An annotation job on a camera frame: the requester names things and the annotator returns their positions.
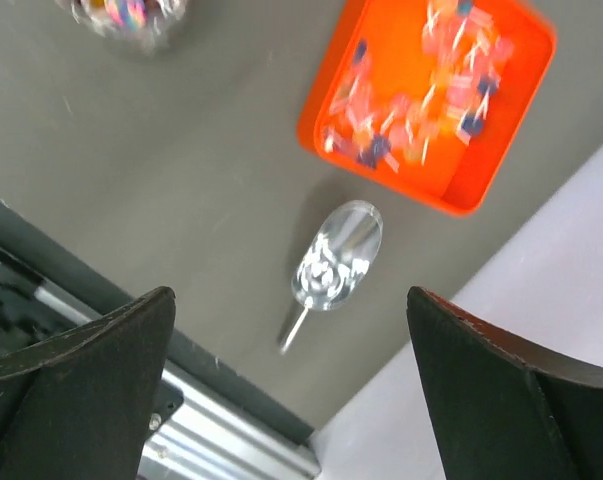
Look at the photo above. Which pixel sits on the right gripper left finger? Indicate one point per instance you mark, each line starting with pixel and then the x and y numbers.
pixel 78 405

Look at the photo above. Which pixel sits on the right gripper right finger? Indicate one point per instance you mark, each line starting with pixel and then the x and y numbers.
pixel 501 406

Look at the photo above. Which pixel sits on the silver metal scoop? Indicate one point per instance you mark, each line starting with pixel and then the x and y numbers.
pixel 336 261

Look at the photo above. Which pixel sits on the orange candy tray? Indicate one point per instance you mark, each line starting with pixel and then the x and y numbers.
pixel 426 97

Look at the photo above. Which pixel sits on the clear glass jar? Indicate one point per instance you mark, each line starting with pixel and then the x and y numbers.
pixel 144 25

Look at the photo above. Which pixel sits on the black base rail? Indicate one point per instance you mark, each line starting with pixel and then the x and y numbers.
pixel 36 272

